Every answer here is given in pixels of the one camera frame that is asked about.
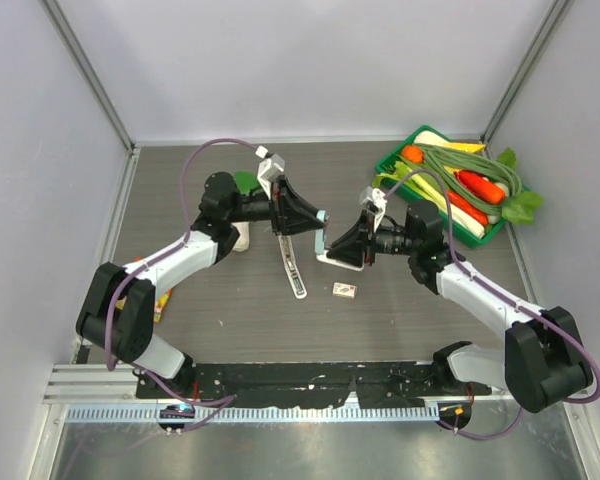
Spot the red chili pepper toy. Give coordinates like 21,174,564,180
447,190,489,226

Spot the orange pumpkin toy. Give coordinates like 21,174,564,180
400,145,424,164

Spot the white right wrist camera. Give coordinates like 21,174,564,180
360,186,387,232

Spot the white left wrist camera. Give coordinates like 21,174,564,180
255,145,285,198

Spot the perforated cable duct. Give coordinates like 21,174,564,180
65,402,439,424

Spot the green long beans bundle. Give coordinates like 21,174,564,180
416,144,505,216

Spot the orange carrot toy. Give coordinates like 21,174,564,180
455,170,506,205

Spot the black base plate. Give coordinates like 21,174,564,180
134,361,492,409

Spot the green plastic tray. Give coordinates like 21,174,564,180
375,124,530,249

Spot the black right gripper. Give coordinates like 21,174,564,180
328,210,420,268

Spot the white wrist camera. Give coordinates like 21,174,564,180
255,145,285,198
360,186,387,232

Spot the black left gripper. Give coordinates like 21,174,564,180
227,176,324,237

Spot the green lettuce leaf toy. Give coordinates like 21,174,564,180
496,147,544,225

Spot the staples box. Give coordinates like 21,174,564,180
332,282,357,299

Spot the white radish toy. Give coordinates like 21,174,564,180
413,130,450,148

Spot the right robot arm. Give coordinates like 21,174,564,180
315,200,594,413

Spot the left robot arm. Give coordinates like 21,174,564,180
76,172,324,399

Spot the green bok choy toy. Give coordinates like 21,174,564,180
232,170,261,252

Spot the pale green leek toy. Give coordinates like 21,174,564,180
372,161,486,237

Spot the yellow corn toy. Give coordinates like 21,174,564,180
444,142,485,154

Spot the white stapler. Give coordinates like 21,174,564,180
278,235,307,300

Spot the colourful snack packet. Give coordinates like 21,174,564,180
116,289,172,323

